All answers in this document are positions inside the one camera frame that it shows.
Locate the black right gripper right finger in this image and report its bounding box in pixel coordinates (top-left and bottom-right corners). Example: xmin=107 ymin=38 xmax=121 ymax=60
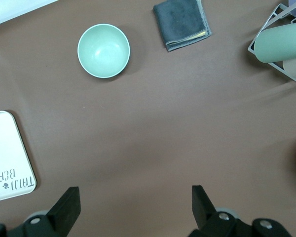
xmin=188 ymin=185 xmax=291 ymax=237

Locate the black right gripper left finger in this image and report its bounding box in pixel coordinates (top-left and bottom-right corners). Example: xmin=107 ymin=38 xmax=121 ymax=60
xmin=0 ymin=186 xmax=80 ymax=237

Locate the cream bear print tray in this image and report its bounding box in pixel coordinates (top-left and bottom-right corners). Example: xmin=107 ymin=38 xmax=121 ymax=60
xmin=0 ymin=110 xmax=37 ymax=203

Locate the mint green bowl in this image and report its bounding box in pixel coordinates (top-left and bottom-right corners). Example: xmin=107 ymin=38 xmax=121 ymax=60
xmin=77 ymin=23 xmax=131 ymax=79

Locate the green plastic cup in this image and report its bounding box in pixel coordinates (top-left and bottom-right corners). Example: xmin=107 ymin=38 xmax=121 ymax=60
xmin=254 ymin=21 xmax=296 ymax=64

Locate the folded dark grey cloth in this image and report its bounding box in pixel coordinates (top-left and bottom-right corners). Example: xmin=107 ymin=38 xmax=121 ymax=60
xmin=152 ymin=0 xmax=212 ymax=53

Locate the white wire cup rack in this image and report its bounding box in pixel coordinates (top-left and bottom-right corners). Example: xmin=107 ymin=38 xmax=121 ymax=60
xmin=247 ymin=3 xmax=296 ymax=89

